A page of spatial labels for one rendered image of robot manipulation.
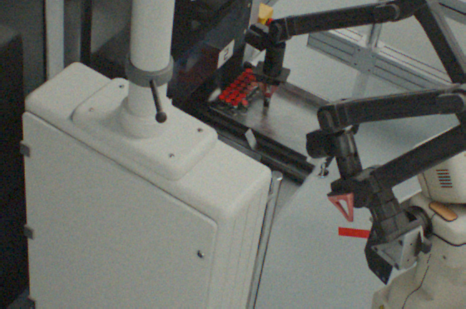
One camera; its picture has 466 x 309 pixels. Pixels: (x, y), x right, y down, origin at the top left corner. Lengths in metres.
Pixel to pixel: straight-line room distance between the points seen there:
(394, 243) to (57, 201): 0.78
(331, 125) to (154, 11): 0.74
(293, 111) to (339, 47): 0.96
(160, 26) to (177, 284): 0.55
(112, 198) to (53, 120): 0.19
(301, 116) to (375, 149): 1.31
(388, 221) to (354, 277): 1.50
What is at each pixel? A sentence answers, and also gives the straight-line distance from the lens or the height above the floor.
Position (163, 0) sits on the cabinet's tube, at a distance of 1.71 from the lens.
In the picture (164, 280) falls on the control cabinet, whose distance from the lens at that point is 2.04.
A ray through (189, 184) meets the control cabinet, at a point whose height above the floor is 1.55.
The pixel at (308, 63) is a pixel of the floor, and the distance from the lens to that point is 4.68.
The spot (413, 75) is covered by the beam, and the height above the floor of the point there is 0.52.
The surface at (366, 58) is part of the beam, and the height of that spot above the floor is 0.50.
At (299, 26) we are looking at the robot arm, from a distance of 2.83.
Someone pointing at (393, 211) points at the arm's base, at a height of 1.24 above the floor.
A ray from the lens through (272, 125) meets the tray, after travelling 3.00.
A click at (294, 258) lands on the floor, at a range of 3.82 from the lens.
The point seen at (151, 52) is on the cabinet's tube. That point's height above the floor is 1.78.
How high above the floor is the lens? 2.89
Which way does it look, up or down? 43 degrees down
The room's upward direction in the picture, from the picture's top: 10 degrees clockwise
